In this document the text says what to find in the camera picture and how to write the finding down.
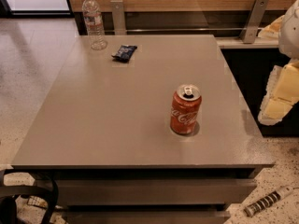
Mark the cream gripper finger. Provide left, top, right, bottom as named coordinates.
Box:
left=258, top=16, right=284, bottom=39
left=258, top=59, right=299, bottom=126

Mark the upper grey drawer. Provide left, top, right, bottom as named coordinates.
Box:
left=56, top=179, right=256, bottom=206

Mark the left metal bracket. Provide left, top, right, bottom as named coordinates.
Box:
left=110, top=0, right=127, bottom=35

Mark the red coke can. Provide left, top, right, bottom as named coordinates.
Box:
left=170, top=84, right=202, bottom=135

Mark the right metal bracket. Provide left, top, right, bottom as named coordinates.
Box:
left=240, top=0, right=269, bottom=44

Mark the blue rxbar blueberry wrapper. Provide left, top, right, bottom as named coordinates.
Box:
left=112, top=45, right=137, bottom=63

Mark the black chair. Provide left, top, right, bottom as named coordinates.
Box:
left=0, top=169, right=60, bottom=224

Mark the clear plastic water bottle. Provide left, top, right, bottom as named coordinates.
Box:
left=82, top=0, right=107, bottom=50

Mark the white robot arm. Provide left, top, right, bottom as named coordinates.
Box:
left=258, top=0, right=299, bottom=126

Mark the metal bracket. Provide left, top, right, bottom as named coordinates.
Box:
left=240, top=0, right=269, bottom=44
left=110, top=0, right=127, bottom=35

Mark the lower grey drawer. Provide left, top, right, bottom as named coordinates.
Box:
left=64, top=211, right=230, bottom=224

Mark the horizontal metal rail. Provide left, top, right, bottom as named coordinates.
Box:
left=104, top=26, right=264, bottom=35

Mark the grey drawer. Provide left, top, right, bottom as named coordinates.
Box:
left=64, top=211, right=230, bottom=224
left=56, top=179, right=256, bottom=206

